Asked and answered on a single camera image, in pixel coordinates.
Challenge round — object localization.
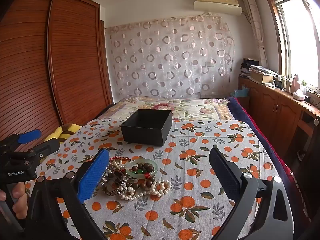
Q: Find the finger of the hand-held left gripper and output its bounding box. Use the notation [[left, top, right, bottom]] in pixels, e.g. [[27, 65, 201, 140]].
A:
[[28, 139, 61, 159], [0, 129, 42, 153]]

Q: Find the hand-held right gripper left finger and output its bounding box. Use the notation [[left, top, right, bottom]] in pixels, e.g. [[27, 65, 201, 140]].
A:
[[24, 148, 110, 240]]

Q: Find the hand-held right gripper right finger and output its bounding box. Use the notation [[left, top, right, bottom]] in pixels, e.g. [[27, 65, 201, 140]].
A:
[[209, 147, 294, 240]]

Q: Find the silver bracelet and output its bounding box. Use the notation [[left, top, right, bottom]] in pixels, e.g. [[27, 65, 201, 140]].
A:
[[101, 180, 128, 195]]

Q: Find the pale green jade bangle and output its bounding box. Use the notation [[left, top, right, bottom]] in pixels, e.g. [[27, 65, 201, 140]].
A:
[[126, 159, 158, 179]]

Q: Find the brown wooden bead bracelet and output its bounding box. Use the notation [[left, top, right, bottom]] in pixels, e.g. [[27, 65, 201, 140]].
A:
[[130, 163, 156, 189]]

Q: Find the black cardboard box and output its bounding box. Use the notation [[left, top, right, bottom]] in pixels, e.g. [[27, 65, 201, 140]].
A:
[[120, 109, 173, 147]]

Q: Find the person's left hand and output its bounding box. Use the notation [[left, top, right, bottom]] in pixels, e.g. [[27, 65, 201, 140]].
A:
[[0, 182, 28, 213]]

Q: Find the yellow plush toy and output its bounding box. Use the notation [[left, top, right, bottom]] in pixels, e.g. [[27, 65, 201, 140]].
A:
[[44, 124, 82, 143]]

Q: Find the orange fruit print cloth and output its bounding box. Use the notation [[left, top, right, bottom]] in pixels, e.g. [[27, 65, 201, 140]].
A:
[[35, 119, 283, 240]]

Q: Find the dark blue blanket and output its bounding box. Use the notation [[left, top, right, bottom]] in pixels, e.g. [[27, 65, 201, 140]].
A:
[[227, 97, 295, 188]]

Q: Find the red blanket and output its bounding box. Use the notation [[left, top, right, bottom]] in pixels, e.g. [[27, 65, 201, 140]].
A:
[[236, 97, 320, 218]]

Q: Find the floral blanket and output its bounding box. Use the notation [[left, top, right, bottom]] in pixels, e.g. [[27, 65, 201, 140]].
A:
[[100, 96, 230, 125]]

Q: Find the wooden slatted wardrobe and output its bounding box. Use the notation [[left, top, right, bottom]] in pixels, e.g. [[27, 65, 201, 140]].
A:
[[0, 0, 113, 153]]

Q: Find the wooden cabinet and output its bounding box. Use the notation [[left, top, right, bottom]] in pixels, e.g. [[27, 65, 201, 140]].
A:
[[237, 76, 320, 165]]

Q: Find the brown cardboard box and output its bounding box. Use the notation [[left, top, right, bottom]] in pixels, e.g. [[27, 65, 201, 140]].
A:
[[250, 70, 275, 84]]

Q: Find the folded patterned cloth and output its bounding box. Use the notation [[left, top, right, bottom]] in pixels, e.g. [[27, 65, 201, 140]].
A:
[[250, 65, 278, 77]]

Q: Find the dark clothes pile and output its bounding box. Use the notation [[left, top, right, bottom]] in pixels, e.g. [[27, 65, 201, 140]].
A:
[[240, 58, 260, 78]]

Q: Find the pink figurine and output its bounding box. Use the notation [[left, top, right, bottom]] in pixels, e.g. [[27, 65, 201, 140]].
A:
[[291, 74, 302, 93]]

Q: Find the circle pattern sheer curtain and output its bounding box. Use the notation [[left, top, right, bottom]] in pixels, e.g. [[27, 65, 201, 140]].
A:
[[104, 15, 235, 99]]

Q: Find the pale window curtain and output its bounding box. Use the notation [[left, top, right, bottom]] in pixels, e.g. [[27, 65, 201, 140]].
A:
[[241, 0, 268, 67]]

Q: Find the wooden frame window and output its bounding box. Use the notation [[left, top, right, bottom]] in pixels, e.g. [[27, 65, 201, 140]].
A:
[[262, 0, 320, 93]]

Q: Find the wall air conditioner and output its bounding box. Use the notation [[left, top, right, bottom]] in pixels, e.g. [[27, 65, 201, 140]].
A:
[[194, 0, 243, 15]]

